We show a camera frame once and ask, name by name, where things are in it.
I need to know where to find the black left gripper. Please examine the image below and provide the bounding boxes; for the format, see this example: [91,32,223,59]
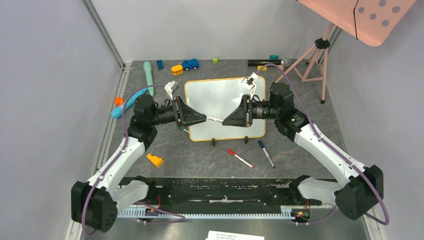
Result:
[149,95,206,128]

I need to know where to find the black whiteboard marker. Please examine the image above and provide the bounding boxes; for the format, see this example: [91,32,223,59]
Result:
[206,116,223,123]

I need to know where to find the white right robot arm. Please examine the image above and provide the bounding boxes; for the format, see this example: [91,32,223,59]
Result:
[222,82,384,220]

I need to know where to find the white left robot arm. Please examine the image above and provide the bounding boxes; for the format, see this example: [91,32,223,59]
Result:
[71,94,207,233]

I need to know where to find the orange framed whiteboard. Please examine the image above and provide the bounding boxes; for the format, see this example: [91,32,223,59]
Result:
[184,77,266,142]

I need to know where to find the blue whiteboard marker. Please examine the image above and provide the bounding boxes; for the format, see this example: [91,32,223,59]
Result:
[258,140,276,168]

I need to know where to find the red whiteboard marker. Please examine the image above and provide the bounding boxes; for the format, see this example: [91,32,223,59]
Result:
[227,149,255,169]

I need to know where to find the yellow oval toy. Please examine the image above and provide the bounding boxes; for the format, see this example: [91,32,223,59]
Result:
[171,64,184,76]

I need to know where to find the orange wedge block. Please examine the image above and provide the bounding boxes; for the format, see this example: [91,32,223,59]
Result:
[146,153,164,167]

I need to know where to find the blue toy car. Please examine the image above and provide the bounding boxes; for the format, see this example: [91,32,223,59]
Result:
[182,58,200,71]

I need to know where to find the yellow block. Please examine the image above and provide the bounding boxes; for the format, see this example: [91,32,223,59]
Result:
[257,65,267,71]

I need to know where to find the dark blue block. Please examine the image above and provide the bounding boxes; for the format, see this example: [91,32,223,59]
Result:
[156,60,165,70]

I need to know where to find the green cube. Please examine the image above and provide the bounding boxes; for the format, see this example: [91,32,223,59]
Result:
[212,57,219,65]

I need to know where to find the mint green toy crayon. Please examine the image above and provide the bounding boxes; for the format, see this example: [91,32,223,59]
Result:
[143,61,155,97]

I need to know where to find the blue toy crayon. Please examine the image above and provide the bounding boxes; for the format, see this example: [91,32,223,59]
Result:
[110,87,148,119]

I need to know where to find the orange toy piece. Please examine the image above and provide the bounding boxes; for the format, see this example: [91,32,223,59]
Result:
[114,97,125,108]

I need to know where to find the black microphone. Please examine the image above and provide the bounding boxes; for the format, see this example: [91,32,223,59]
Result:
[247,58,292,68]

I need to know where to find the pink tripod stand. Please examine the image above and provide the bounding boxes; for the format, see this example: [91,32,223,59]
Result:
[284,22,335,105]

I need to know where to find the printed paper sheet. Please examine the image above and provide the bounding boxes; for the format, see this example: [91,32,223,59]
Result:
[205,230,265,240]

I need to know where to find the pink perforated tray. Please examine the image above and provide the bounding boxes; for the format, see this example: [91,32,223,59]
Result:
[299,0,416,47]

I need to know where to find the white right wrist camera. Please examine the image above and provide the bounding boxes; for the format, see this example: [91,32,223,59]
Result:
[240,72,259,97]

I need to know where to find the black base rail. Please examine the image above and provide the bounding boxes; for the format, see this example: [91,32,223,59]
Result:
[117,175,342,218]

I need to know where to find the white cable duct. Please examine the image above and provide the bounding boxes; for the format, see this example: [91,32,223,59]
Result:
[117,205,296,221]

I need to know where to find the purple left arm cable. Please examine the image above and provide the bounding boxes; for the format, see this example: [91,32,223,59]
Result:
[81,85,167,237]

